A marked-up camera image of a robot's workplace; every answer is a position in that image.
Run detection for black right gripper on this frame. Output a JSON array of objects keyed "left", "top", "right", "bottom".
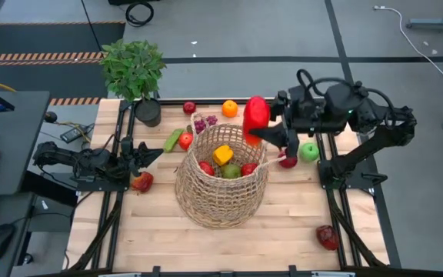
[{"left": 248, "top": 86, "right": 325, "bottom": 159}]

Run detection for black hazard-striped floor mat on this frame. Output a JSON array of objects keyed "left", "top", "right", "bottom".
[{"left": 0, "top": 21, "right": 127, "bottom": 107}]

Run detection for grey metal desk leg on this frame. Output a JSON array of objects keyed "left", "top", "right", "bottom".
[{"left": 405, "top": 0, "right": 443, "bottom": 32}]

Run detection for green cucumber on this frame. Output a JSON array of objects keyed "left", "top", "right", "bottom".
[{"left": 162, "top": 128, "right": 185, "bottom": 153}]

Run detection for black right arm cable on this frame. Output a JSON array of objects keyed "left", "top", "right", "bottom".
[{"left": 296, "top": 68, "right": 398, "bottom": 130}]

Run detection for white floor cable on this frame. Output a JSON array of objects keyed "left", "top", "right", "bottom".
[{"left": 373, "top": 5, "right": 443, "bottom": 78}]

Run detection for yellow bell pepper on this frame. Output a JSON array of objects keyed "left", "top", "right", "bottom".
[{"left": 212, "top": 144, "right": 235, "bottom": 167}]

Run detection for orange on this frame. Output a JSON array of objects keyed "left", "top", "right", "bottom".
[{"left": 221, "top": 99, "right": 239, "bottom": 118}]

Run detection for black coiled floor cable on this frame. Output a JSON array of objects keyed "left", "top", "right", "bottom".
[{"left": 125, "top": 1, "right": 155, "bottom": 27}]

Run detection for red tomato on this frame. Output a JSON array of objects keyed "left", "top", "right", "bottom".
[{"left": 178, "top": 132, "right": 195, "bottom": 152}]

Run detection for purple grapes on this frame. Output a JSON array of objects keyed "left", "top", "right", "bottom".
[{"left": 193, "top": 114, "right": 218, "bottom": 135}]

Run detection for red orange peach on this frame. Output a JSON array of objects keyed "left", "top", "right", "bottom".
[{"left": 131, "top": 171, "right": 155, "bottom": 193}]

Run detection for green apple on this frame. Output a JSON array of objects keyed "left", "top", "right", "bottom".
[{"left": 298, "top": 142, "right": 321, "bottom": 163}]

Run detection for dark red round fruit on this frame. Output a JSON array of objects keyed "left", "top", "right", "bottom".
[{"left": 278, "top": 149, "right": 298, "bottom": 169}]

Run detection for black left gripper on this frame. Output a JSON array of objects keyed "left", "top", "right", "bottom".
[{"left": 119, "top": 136, "right": 165, "bottom": 178}]

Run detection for green potted plant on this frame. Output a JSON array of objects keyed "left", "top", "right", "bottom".
[{"left": 98, "top": 38, "right": 168, "bottom": 128}]

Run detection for large red bell pepper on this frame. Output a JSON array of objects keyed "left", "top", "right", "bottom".
[{"left": 242, "top": 95, "right": 271, "bottom": 148}]

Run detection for dark grey desk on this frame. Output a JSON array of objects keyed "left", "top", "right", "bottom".
[{"left": 0, "top": 90, "right": 52, "bottom": 277}]

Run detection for woven straw basket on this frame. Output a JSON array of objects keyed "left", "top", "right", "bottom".
[{"left": 174, "top": 112, "right": 288, "bottom": 231}]

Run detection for green pear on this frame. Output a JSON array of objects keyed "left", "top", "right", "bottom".
[{"left": 220, "top": 162, "right": 242, "bottom": 180}]

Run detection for glossy dark red fruit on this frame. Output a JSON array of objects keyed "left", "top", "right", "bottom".
[{"left": 315, "top": 224, "right": 340, "bottom": 252}]

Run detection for black power adapter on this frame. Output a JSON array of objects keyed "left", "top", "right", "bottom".
[{"left": 59, "top": 125, "right": 84, "bottom": 144}]

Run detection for thin black floor cable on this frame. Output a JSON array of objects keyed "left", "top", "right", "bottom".
[{"left": 79, "top": 0, "right": 103, "bottom": 53}]

